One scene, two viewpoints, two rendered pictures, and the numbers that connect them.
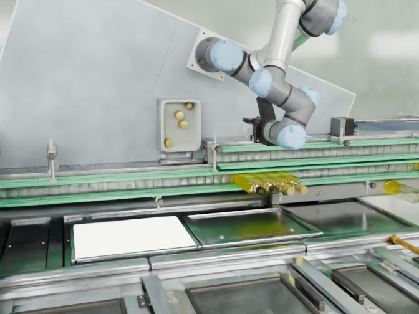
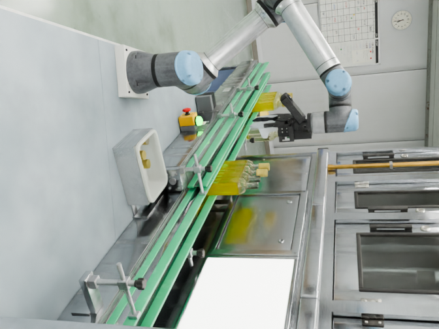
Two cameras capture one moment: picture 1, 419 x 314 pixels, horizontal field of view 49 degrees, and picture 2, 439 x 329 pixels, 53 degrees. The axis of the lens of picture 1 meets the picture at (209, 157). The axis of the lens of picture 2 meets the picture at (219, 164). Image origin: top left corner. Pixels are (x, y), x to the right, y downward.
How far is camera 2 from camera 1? 1.50 m
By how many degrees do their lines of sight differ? 53
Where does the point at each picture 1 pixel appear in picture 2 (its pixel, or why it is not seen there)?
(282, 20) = (308, 19)
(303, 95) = not seen: hidden behind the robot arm
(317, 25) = not seen: hidden behind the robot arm
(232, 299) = (386, 268)
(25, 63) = not seen: outside the picture
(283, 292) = (382, 239)
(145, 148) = (121, 213)
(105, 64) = (62, 132)
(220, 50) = (191, 64)
